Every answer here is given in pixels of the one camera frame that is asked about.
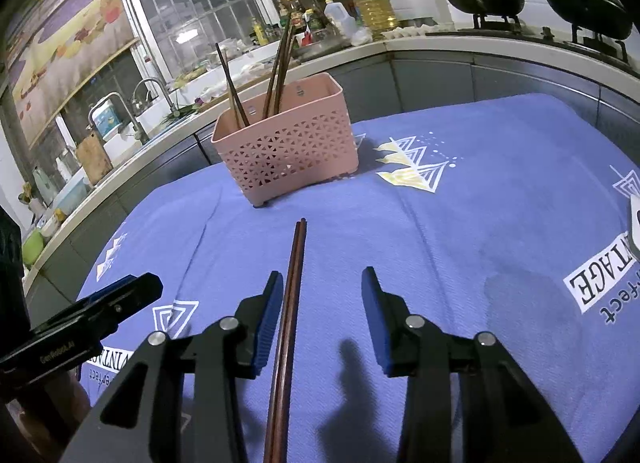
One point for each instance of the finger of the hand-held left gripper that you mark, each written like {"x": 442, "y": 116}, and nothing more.
{"x": 125, "y": 300}
{"x": 112, "y": 289}

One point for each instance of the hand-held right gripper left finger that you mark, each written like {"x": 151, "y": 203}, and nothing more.
{"x": 270, "y": 315}

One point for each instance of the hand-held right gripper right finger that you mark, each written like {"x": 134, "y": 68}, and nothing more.
{"x": 372, "y": 315}

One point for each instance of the pink perforated plastic basket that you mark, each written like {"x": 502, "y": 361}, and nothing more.
{"x": 300, "y": 148}

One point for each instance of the person's left hand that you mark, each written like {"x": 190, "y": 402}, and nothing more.
{"x": 55, "y": 403}

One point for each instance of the green bowl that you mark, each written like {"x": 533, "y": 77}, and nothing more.
{"x": 33, "y": 248}

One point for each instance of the blue printed tablecloth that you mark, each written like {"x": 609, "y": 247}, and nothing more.
{"x": 450, "y": 243}

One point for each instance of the wooden cutting board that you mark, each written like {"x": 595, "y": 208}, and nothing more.
{"x": 94, "y": 160}

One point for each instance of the white blue-label jug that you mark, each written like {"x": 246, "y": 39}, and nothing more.
{"x": 107, "y": 119}

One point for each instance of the silver kitchen faucet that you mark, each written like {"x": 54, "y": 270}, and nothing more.
{"x": 112, "y": 98}
{"x": 150, "y": 83}

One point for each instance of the white plastic jug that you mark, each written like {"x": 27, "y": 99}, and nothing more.
{"x": 339, "y": 18}

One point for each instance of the yellow cooking oil bottle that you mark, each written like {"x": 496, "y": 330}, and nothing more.
{"x": 375, "y": 8}

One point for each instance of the cluster of condiment bottles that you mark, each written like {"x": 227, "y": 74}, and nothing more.
{"x": 310, "y": 3}

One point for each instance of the gas stove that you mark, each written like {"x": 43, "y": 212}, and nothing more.
{"x": 500, "y": 23}

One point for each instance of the wall poster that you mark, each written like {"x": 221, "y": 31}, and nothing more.
{"x": 65, "y": 53}

